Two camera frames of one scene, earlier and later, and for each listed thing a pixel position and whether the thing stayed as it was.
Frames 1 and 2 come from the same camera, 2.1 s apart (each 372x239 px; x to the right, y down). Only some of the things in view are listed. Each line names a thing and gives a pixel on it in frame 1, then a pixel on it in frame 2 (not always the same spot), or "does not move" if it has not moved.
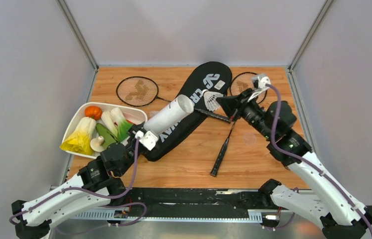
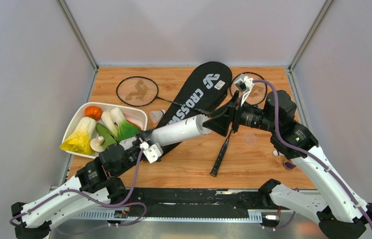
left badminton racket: [139, 91] does not move
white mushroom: [96, 144] does not move
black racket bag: [207, 89] does not move
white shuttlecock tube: [170, 116] -> [173, 132]
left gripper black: [132, 131] -> [141, 137]
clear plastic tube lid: [249, 139] does not move
